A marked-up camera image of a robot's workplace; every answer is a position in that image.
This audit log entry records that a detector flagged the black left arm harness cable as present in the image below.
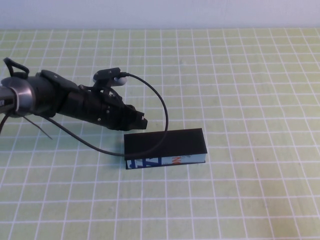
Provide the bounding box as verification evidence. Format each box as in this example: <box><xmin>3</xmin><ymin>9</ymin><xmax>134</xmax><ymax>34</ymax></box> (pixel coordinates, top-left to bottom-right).
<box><xmin>2</xmin><ymin>57</ymin><xmax>30</xmax><ymax>81</ymax></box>

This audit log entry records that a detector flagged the black zip tie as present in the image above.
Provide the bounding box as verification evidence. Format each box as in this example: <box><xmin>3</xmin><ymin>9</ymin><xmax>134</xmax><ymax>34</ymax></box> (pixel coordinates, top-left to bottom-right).
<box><xmin>23</xmin><ymin>115</ymin><xmax>54</xmax><ymax>140</ymax></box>

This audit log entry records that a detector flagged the black printed glasses case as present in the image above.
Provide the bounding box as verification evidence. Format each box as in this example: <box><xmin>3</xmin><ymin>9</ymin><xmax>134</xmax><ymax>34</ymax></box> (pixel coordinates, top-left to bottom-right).
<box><xmin>123</xmin><ymin>127</ymin><xmax>208</xmax><ymax>171</ymax></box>

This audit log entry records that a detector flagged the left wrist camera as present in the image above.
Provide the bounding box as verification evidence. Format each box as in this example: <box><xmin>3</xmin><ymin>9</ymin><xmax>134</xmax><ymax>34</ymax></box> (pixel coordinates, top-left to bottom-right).
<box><xmin>92</xmin><ymin>66</ymin><xmax>129</xmax><ymax>87</ymax></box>

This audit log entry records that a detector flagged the black left camera cable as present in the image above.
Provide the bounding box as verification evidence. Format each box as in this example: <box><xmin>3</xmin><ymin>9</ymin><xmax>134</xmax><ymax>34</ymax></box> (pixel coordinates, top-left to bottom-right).
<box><xmin>46</xmin><ymin>71</ymin><xmax>170</xmax><ymax>157</ymax></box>

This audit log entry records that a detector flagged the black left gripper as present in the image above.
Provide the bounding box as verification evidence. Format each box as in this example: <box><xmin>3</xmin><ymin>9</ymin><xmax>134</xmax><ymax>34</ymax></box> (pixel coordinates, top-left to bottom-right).
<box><xmin>59</xmin><ymin>84</ymin><xmax>149</xmax><ymax>132</ymax></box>

